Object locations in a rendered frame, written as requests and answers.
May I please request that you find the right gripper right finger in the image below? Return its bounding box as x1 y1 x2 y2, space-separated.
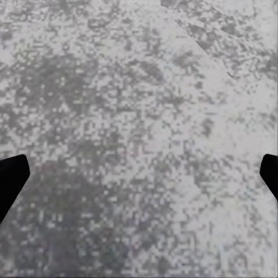
259 154 278 200

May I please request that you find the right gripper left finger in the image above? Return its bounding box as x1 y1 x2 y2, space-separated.
0 154 30 224

